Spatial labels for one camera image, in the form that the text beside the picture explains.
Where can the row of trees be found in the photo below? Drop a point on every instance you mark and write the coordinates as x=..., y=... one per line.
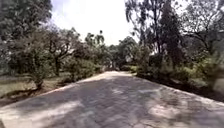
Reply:
x=173, y=40
x=40, y=50

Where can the grey brick paved path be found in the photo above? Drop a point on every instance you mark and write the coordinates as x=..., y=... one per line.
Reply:
x=113, y=103

